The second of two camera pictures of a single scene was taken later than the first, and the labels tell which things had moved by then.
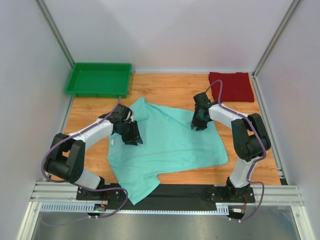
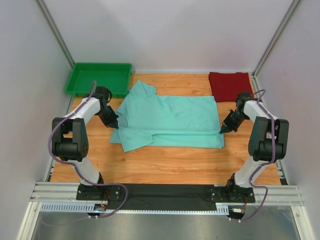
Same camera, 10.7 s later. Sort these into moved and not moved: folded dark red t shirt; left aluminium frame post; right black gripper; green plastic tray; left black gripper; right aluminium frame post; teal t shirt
Moved: teal t shirt; left black gripper; right black gripper
Not moved: left aluminium frame post; green plastic tray; folded dark red t shirt; right aluminium frame post
